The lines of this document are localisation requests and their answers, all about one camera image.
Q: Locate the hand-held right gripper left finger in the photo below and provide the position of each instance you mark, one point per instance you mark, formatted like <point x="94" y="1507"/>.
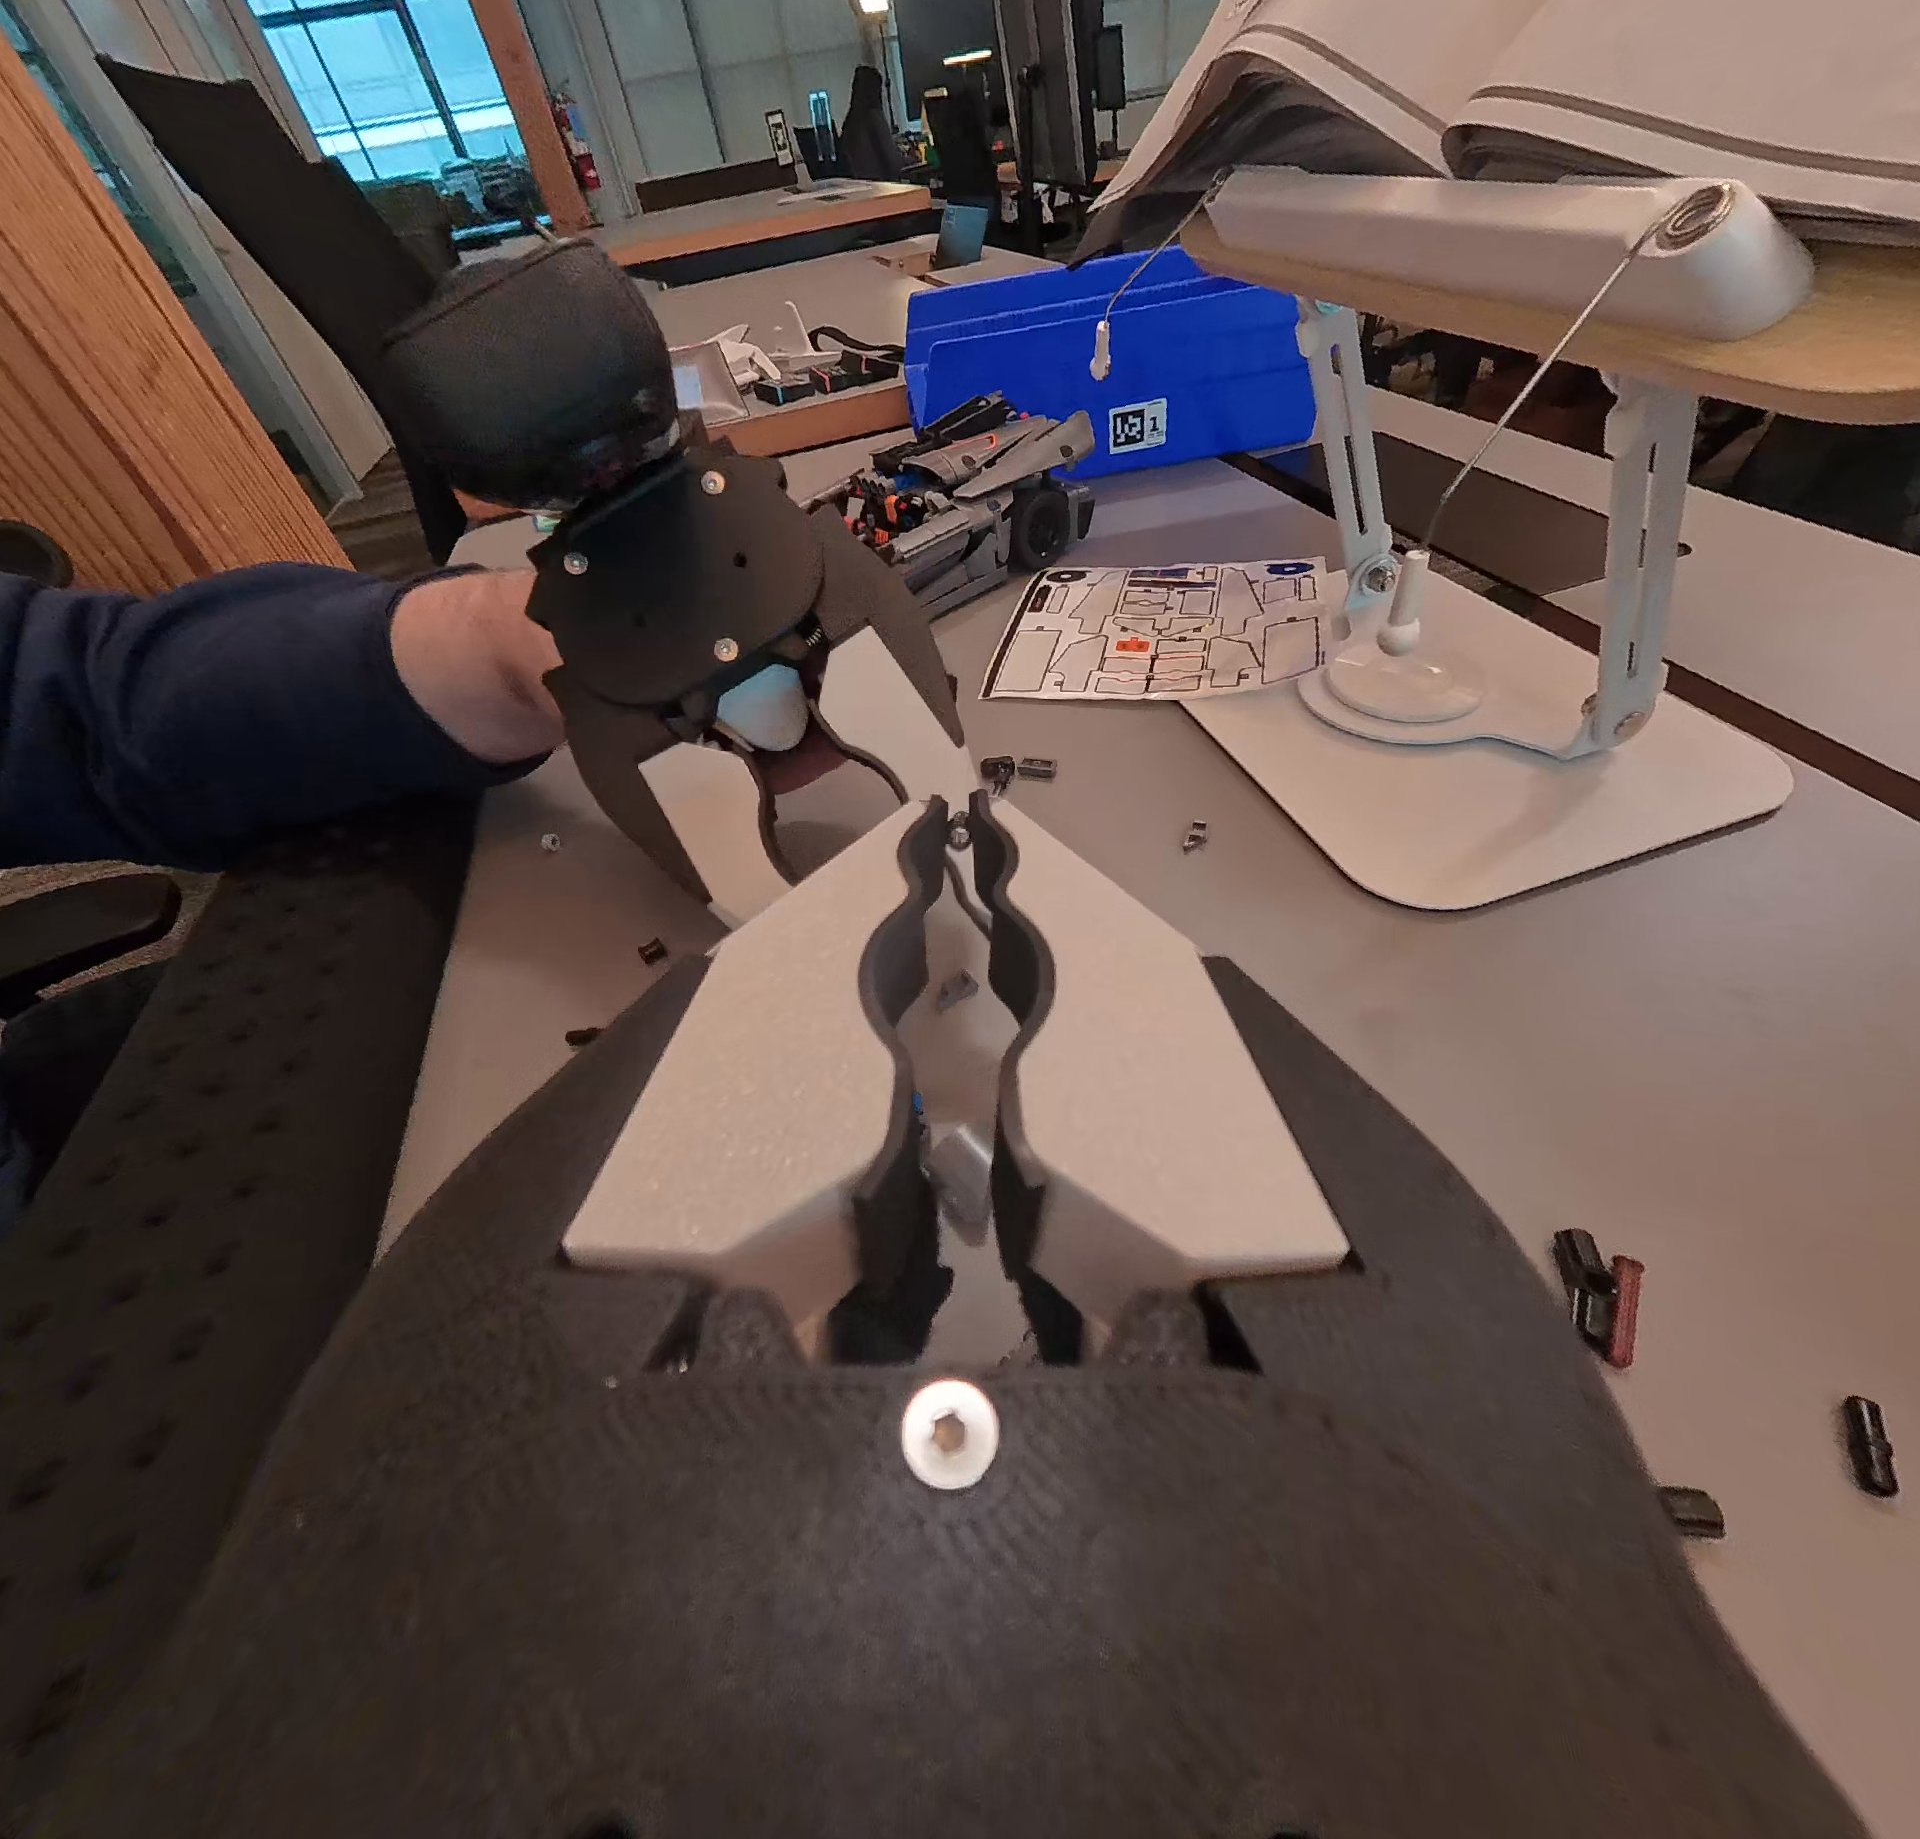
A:
<point x="721" y="1118"/>

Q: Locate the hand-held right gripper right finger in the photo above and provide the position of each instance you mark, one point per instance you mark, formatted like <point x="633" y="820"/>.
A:
<point x="1186" y="1118"/>

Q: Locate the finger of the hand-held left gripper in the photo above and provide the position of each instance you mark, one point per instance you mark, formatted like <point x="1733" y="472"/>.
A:
<point x="705" y="834"/>
<point x="901" y="713"/>

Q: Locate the person's left forearm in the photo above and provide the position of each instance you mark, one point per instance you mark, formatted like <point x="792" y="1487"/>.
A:
<point x="196" y="713"/>

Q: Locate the lego sticker sheet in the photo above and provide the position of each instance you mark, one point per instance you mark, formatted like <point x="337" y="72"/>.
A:
<point x="1081" y="639"/>

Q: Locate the grey black lego car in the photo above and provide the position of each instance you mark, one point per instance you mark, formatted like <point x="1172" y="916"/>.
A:
<point x="961" y="519"/>

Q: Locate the small grey holed lego piece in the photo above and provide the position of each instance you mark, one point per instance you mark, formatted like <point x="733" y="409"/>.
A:
<point x="956" y="988"/>

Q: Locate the black and red lego connector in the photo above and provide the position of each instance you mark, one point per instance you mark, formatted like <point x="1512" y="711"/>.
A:
<point x="1598" y="1298"/>

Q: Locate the black and grey lego clip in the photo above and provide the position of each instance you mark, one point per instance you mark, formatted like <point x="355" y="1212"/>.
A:
<point x="1692" y="1512"/>

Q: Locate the lego instruction booklet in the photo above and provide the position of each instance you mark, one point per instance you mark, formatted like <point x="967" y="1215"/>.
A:
<point x="1651" y="39"/>

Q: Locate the person's left hand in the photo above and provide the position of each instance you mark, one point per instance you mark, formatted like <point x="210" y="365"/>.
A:
<point x="473" y="662"/>

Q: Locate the white plastic gadget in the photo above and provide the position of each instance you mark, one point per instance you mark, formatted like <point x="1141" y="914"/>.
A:
<point x="766" y="347"/>

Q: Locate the wooden top desk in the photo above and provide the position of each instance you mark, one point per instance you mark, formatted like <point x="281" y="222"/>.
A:
<point x="750" y="227"/>

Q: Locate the blue plastic bin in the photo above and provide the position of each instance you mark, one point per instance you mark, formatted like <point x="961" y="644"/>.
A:
<point x="1021" y="353"/>

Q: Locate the white book stand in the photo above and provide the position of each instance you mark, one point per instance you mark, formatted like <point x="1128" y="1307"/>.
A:
<point x="1500" y="804"/>

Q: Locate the red fire extinguisher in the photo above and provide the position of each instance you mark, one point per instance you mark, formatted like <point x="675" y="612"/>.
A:
<point x="578" y="144"/>

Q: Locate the black high-back office chair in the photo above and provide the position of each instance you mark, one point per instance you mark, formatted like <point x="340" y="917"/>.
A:
<point x="301" y="249"/>

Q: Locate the large glass window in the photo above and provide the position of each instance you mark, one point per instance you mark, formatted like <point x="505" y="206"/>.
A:
<point x="360" y="39"/>

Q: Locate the black equipment cabinet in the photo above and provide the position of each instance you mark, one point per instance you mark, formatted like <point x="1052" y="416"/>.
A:
<point x="1042" y="54"/>

